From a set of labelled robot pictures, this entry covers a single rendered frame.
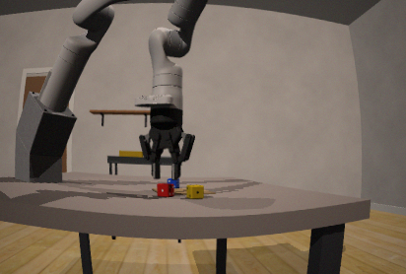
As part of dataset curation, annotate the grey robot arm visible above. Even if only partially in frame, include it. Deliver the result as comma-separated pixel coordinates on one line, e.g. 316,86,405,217
38,0,208,112

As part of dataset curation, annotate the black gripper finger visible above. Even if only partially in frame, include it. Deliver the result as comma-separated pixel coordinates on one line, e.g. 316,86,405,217
165,132,195,180
139,133,164,179

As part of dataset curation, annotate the yellow die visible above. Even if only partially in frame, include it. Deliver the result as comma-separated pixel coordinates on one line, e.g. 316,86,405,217
186,185,204,199

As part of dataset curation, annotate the red die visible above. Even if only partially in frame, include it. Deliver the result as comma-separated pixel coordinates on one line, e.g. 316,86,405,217
158,183,174,197

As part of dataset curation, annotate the blue die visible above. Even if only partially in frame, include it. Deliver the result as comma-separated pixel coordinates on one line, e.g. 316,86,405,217
168,178,179,188

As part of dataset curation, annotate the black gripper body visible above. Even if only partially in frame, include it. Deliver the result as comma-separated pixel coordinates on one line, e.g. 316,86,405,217
149,107,184,149

